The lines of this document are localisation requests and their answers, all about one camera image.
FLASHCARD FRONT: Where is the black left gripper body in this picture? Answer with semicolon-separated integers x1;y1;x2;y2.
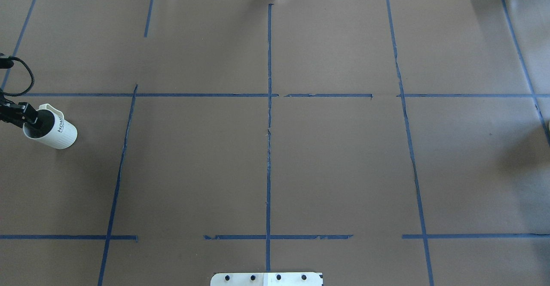
0;97;29;128

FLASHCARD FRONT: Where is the white HOME mug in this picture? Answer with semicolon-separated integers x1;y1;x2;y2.
22;103;77;149

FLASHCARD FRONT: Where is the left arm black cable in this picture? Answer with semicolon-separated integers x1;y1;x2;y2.
0;53;35;97

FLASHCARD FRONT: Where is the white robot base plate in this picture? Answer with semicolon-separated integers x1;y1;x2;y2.
210;272;324;286

